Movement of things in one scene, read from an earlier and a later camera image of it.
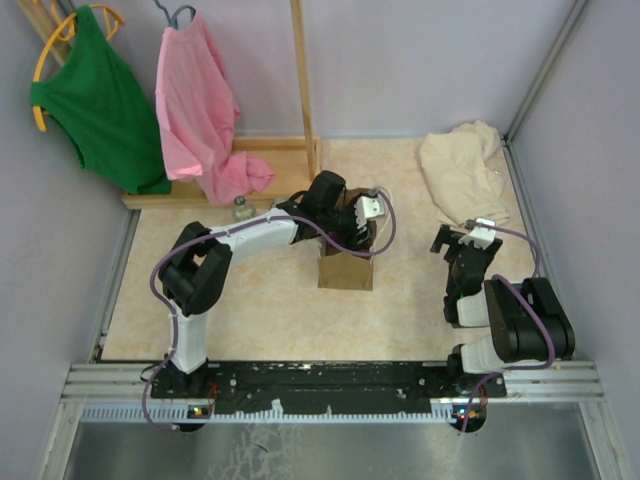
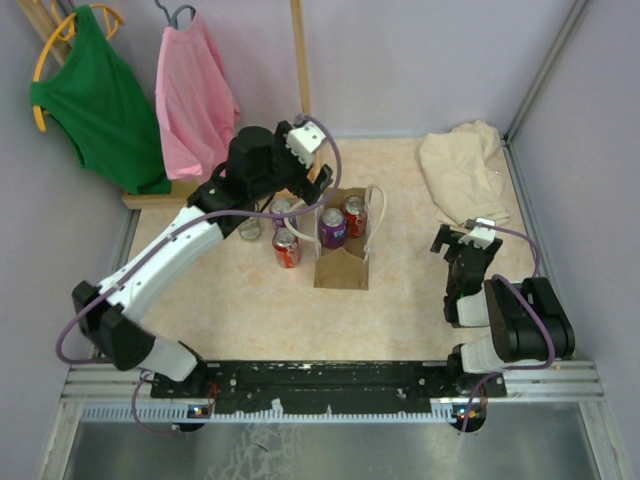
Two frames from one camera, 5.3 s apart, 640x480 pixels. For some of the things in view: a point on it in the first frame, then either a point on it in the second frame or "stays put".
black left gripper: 347,239 -> 304,188
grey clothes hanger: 172,20 stays put
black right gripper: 447,236 stays put
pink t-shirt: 197,113 stays put
